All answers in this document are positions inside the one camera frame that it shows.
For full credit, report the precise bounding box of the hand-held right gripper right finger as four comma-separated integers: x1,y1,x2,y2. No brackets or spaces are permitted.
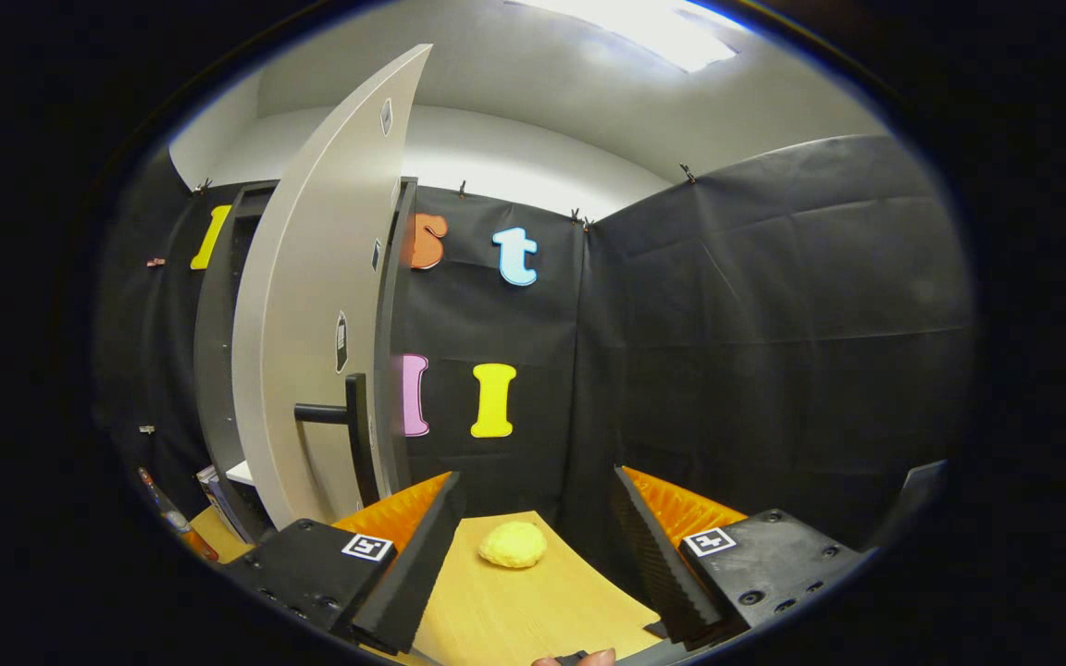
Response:
612,465,867,648

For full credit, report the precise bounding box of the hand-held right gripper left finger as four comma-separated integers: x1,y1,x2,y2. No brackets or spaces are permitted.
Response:
218,470,467,656

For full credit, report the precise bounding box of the black cabinet door handle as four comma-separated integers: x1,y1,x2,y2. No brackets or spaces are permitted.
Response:
294,373,382,508

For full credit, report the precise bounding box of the clear bottle red label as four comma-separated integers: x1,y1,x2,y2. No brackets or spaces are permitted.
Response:
135,466,219,563

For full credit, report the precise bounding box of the beige cabinet door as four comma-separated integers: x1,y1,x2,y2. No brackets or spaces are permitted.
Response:
232,43,434,530

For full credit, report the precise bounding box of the dark grey cabinet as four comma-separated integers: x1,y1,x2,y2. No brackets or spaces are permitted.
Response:
192,176,419,545

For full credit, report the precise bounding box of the yellow crumpled ball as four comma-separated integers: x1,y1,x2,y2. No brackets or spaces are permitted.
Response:
477,521,549,570

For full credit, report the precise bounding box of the black backdrop cloth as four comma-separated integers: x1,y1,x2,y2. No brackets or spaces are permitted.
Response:
93,134,976,574

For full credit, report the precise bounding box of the long ceiling light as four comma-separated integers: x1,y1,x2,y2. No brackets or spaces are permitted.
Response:
510,0,742,73

